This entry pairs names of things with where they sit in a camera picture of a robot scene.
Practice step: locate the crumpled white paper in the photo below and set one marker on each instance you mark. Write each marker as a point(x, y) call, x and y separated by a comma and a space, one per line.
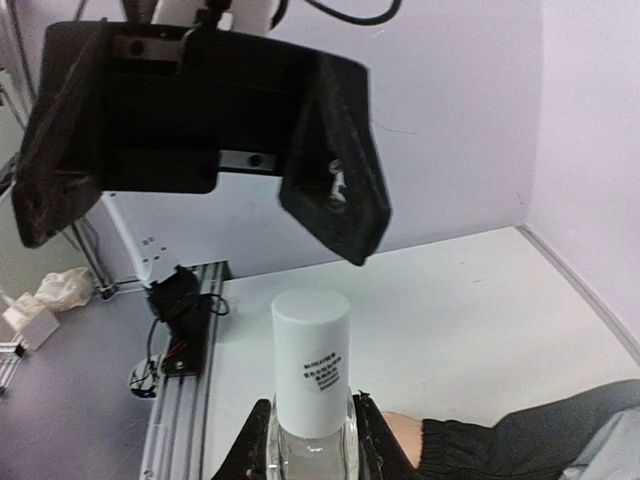
point(61, 292)

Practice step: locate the mannequin hand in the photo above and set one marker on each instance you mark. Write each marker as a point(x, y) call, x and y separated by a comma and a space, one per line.
point(408, 433)

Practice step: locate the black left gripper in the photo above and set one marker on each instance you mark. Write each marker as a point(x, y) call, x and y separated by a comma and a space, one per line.
point(150, 108)

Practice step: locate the aluminium front rail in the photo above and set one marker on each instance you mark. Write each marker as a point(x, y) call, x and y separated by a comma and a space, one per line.
point(174, 445)

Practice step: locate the white nail polish cap brush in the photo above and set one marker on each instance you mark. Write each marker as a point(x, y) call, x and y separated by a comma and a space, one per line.
point(311, 330)

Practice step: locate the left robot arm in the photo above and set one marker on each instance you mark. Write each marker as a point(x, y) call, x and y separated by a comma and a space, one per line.
point(151, 256)

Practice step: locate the black grey jacket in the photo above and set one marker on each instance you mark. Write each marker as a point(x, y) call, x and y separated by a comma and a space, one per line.
point(591, 435)

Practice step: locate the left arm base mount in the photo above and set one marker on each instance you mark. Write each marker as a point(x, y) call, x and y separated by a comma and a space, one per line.
point(178, 303)

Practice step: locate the small white box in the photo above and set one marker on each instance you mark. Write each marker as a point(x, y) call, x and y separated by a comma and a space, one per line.
point(31, 320)

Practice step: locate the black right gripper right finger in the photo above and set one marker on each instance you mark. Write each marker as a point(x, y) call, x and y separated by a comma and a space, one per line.
point(380, 455)

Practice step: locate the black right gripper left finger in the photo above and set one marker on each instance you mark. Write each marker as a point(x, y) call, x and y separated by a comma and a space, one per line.
point(246, 459)

